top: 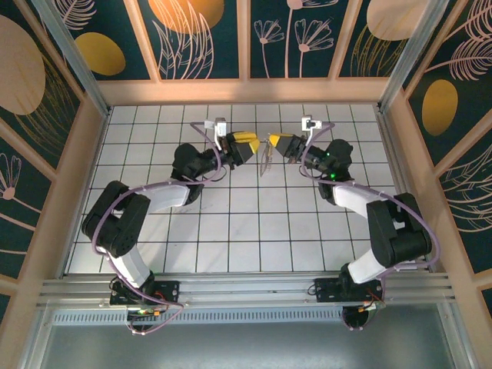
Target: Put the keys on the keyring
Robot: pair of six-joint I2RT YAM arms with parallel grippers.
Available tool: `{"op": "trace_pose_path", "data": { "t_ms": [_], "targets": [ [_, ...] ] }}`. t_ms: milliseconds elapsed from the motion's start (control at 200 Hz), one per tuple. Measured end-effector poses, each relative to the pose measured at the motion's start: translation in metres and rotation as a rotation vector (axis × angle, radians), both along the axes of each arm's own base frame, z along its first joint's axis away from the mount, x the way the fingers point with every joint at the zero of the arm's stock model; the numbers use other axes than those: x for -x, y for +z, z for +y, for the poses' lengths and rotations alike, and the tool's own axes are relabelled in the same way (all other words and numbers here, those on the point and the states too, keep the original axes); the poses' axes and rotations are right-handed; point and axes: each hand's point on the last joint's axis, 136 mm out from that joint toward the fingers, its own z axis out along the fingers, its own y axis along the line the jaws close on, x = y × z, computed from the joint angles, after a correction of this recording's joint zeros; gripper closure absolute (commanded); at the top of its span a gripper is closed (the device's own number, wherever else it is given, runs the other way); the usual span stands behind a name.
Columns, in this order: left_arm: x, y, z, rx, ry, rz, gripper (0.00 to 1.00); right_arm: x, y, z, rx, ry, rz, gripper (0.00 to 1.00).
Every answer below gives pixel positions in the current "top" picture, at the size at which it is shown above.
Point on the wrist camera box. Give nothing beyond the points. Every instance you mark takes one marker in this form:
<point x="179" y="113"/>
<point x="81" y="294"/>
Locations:
<point x="221" y="128"/>
<point x="310" y="123"/>

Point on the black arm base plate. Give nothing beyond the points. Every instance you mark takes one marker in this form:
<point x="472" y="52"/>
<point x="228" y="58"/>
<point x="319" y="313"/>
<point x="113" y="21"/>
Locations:
<point x="169" y="292"/>
<point x="326" y="292"/>

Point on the aluminium side rail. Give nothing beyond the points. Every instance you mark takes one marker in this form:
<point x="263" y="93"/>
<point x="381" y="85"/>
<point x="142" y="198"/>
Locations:
<point x="399" y="184"/>

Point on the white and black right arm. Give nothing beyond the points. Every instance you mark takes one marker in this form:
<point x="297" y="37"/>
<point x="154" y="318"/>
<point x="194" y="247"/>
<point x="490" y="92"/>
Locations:
<point x="396" y="230"/>

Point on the grey metal sheet tray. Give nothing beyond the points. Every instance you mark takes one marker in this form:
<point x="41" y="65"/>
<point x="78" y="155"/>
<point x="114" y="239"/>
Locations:
<point x="246" y="346"/>

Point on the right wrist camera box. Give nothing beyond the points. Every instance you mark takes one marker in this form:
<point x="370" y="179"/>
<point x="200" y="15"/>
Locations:
<point x="310" y="123"/>

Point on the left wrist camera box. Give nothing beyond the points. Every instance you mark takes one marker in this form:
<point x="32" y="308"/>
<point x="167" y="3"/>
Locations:
<point x="221" y="128"/>

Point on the single flower wall panel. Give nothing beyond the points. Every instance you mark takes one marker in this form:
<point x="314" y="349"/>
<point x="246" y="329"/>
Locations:
<point x="19" y="215"/>

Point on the large cream disc wall panel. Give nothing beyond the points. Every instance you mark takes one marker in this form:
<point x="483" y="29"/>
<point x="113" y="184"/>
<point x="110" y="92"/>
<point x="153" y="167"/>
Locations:
<point x="23" y="69"/>

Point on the flower drawing wall panel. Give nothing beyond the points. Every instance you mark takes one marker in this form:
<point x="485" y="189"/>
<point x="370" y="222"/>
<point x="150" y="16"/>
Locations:
<point x="280" y="61"/>

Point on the silver keyring bunch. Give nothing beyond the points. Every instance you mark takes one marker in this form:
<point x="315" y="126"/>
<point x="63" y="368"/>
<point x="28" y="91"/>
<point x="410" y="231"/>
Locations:
<point x="265" y="161"/>

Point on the small controller board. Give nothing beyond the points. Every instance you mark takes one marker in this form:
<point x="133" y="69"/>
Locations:
<point x="144" y="312"/>
<point x="374" y="306"/>

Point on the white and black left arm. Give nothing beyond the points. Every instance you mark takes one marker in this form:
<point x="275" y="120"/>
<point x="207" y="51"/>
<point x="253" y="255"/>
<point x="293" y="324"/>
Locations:
<point x="123" y="227"/>

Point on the long aluminium base rail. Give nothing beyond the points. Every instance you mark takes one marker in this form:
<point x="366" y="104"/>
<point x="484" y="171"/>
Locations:
<point x="246" y="288"/>

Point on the aluminium frame post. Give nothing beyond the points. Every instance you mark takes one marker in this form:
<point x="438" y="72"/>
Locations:
<point x="407" y="57"/>
<point x="78" y="57"/>

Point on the yellow oval feather wall panel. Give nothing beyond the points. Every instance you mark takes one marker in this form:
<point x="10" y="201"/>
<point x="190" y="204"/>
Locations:
<point x="440" y="107"/>

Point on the leaf line wall panel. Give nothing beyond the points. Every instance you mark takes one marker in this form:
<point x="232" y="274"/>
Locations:
<point x="469" y="200"/>

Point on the orange circle leaf wall panel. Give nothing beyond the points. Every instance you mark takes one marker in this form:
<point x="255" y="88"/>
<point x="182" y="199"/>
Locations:
<point x="184" y="23"/>

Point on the cream circle wall panel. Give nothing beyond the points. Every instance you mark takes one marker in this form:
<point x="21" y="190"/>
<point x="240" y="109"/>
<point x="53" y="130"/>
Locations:
<point x="384" y="19"/>

